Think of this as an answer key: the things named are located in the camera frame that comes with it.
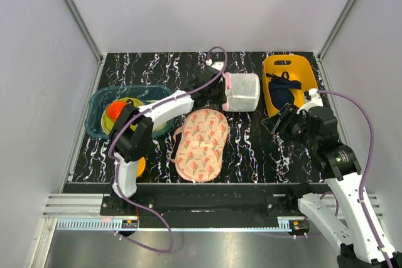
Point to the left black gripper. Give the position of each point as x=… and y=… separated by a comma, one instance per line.
x=222, y=99

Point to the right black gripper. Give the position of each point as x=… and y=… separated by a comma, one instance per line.
x=291, y=115

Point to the white mesh laundry bag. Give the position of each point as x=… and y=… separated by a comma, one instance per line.
x=242, y=92

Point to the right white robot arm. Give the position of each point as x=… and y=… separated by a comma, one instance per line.
x=360, y=240

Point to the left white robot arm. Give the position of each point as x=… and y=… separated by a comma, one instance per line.
x=132, y=132

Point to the navy blue bra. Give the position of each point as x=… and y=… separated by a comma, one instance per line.
x=279, y=88

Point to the yellow plastic basket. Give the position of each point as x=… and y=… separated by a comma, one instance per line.
x=299, y=69

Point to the orange plastic bowl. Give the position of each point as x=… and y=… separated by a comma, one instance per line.
x=141, y=166

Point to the orange plastic cup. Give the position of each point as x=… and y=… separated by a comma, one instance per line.
x=114, y=109

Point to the green dotted plate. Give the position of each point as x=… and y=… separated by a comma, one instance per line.
x=107, y=124

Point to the teal transparent plastic bin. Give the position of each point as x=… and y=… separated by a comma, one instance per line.
x=99, y=100

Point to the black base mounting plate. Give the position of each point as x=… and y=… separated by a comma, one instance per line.
x=209, y=205

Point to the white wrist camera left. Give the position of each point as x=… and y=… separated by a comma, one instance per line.
x=213, y=68

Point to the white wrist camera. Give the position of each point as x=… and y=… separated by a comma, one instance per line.
x=313, y=99
x=213, y=68

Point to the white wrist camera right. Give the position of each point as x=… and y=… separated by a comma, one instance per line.
x=313, y=99

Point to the aluminium frame rail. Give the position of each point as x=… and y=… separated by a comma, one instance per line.
x=84, y=31

